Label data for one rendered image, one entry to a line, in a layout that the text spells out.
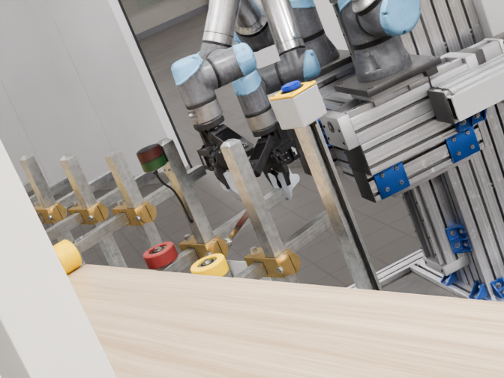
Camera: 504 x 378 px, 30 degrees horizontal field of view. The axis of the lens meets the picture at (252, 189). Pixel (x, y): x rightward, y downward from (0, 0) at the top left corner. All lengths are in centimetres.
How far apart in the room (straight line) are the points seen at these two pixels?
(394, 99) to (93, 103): 464
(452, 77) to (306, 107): 82
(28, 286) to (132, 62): 587
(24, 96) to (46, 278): 701
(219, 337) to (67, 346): 112
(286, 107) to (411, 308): 50
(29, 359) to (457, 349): 89
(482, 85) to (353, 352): 115
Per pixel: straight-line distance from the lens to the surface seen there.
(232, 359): 160
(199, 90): 215
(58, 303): 58
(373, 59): 247
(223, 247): 229
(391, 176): 255
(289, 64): 252
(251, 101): 244
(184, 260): 231
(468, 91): 244
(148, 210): 246
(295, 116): 180
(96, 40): 662
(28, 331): 58
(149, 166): 220
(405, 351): 142
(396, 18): 232
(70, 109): 717
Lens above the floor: 158
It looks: 16 degrees down
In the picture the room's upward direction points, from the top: 22 degrees counter-clockwise
